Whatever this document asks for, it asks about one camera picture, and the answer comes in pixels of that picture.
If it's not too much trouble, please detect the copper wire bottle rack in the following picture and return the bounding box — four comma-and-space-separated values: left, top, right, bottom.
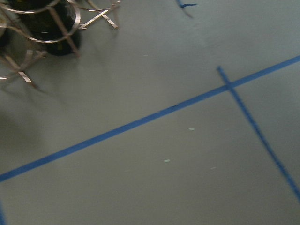
0, 0, 121, 87

